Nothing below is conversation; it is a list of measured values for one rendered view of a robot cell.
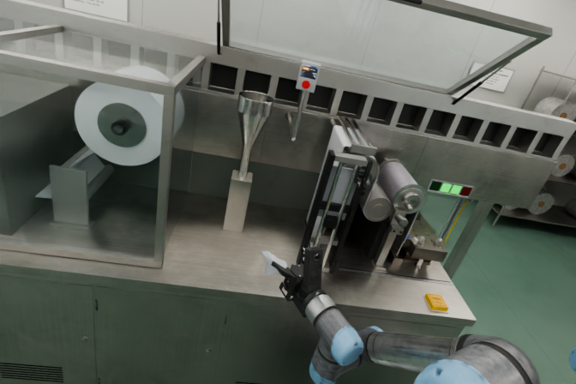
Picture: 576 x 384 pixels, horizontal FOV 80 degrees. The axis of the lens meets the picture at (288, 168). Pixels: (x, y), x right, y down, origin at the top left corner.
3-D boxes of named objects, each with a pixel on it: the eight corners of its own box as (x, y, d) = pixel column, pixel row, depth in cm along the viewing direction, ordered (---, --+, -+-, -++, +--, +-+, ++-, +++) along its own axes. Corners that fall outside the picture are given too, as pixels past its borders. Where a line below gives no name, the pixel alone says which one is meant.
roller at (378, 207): (361, 219, 151) (369, 195, 145) (349, 189, 173) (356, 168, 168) (387, 222, 152) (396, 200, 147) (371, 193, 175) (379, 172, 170)
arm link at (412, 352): (549, 325, 60) (364, 316, 100) (518, 345, 54) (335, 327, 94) (577, 399, 57) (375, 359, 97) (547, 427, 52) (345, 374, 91)
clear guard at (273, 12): (229, -45, 101) (229, -46, 101) (228, 44, 150) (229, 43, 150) (539, 34, 116) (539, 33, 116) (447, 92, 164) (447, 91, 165)
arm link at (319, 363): (352, 379, 89) (365, 351, 85) (317, 396, 83) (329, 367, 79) (335, 352, 95) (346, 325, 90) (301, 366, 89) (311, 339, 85)
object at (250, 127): (216, 232, 155) (235, 112, 130) (220, 214, 167) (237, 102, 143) (247, 237, 157) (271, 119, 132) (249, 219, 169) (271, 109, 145)
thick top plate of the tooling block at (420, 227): (411, 257, 158) (416, 247, 155) (384, 209, 193) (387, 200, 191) (442, 262, 160) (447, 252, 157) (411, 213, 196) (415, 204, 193)
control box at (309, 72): (294, 89, 124) (301, 61, 120) (296, 86, 130) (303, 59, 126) (313, 93, 124) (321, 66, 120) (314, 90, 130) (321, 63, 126)
